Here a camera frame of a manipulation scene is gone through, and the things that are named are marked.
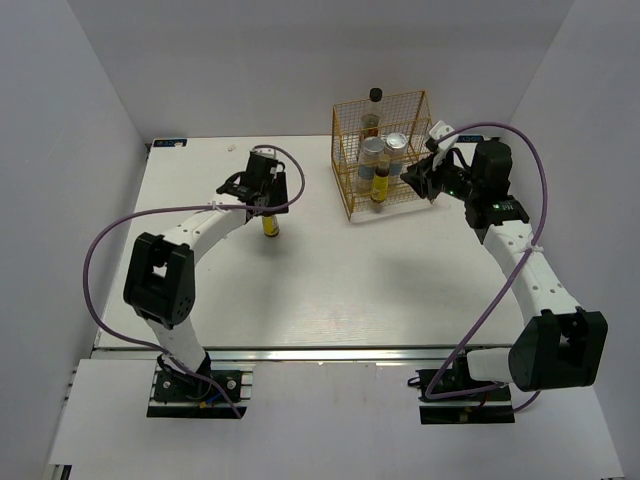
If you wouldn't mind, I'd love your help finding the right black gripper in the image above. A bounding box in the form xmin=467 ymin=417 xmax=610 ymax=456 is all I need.
xmin=400 ymin=147 xmax=480 ymax=203

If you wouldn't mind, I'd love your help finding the small yellow label bottle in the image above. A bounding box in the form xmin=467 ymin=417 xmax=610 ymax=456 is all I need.
xmin=262 ymin=215 xmax=280 ymax=238
xmin=370 ymin=154 xmax=390 ymax=203

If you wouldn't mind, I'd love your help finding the dark sauce bottle red label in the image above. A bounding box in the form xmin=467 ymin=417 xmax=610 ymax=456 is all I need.
xmin=360 ymin=87 xmax=383 ymax=140

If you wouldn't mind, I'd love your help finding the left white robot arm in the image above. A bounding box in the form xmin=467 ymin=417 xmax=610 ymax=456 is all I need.
xmin=123 ymin=150 xmax=288 ymax=399

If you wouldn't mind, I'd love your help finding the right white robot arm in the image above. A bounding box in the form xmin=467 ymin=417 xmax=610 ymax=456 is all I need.
xmin=401 ymin=140 xmax=608 ymax=399

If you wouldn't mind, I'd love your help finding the right blue table sticker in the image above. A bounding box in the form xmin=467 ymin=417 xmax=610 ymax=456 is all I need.
xmin=457 ymin=134 xmax=484 ymax=143

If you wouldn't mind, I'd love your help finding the blue table sticker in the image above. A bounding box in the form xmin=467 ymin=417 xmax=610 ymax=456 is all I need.
xmin=457 ymin=134 xmax=484 ymax=143
xmin=152 ymin=138 xmax=187 ymax=148

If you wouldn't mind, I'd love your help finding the left blue table sticker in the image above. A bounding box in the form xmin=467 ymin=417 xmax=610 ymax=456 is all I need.
xmin=152 ymin=138 xmax=187 ymax=148

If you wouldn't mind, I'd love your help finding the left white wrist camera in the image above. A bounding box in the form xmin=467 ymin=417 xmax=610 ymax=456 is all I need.
xmin=247 ymin=148 xmax=280 ymax=177

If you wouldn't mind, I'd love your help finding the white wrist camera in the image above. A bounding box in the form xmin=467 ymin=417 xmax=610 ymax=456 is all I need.
xmin=426 ymin=120 xmax=459 ymax=171
xmin=247 ymin=148 xmax=280 ymax=177

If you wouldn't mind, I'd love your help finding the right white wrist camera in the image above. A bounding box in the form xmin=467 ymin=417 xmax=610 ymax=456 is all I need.
xmin=426 ymin=120 xmax=459 ymax=171

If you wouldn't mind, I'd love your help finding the yellow wire basket rack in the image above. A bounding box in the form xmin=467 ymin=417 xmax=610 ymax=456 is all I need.
xmin=331 ymin=88 xmax=433 ymax=221

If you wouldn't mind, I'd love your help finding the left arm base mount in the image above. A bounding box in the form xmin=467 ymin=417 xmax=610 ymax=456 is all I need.
xmin=146 ymin=355 xmax=253 ymax=420

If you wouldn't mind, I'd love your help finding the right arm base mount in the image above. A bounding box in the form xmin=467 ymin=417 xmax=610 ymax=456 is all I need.
xmin=407 ymin=351 xmax=515 ymax=425

